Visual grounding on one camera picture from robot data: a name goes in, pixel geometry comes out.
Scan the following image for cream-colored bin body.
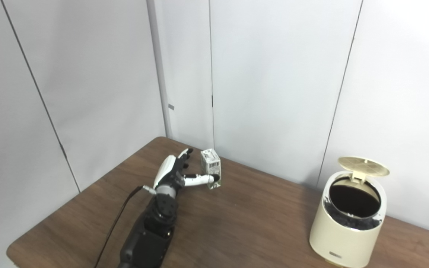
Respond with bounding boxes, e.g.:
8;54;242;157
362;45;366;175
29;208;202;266
309;169;387;268

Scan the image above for white green milk carton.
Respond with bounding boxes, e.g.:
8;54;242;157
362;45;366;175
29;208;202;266
200;149;222;190

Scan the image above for black bin liner bag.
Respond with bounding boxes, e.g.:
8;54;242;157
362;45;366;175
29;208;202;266
323;177;382;230

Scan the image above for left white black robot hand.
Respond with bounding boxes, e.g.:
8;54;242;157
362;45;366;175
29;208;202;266
152;148;221;192

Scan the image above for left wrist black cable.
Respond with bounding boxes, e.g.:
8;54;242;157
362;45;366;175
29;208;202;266
94;185;155;268

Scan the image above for white corner pole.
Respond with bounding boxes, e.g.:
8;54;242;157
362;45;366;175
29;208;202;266
146;0;174;139

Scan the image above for cream round bin lid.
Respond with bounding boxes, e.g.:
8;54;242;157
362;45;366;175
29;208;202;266
338;156;390;183

